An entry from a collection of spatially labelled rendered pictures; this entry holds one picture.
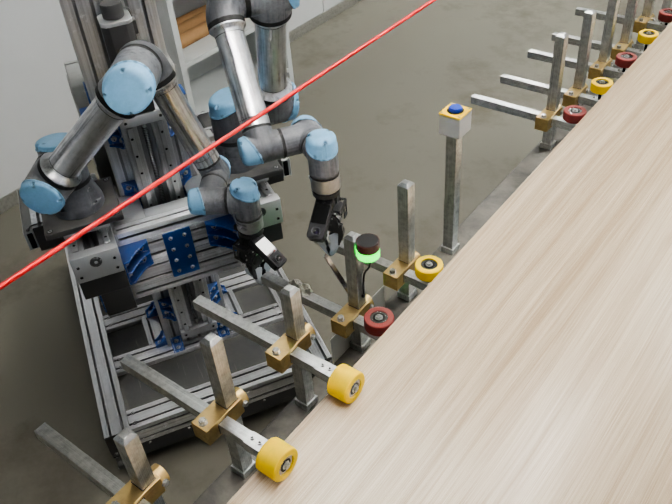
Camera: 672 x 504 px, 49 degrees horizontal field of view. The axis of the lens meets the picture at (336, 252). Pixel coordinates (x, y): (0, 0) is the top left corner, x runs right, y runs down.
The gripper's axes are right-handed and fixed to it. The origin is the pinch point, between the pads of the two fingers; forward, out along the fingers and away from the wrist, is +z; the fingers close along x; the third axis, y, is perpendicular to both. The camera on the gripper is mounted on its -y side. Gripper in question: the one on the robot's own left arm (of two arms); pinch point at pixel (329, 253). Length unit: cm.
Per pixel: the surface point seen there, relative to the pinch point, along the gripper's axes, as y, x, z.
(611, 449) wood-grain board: -36, -75, 12
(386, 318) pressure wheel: -9.6, -17.8, 11.1
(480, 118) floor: 251, -7, 102
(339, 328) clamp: -11.1, -5.0, 16.4
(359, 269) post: -3.3, -9.2, 1.1
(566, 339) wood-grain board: -6, -63, 12
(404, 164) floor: 195, 26, 102
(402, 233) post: 19.5, -15.4, 5.9
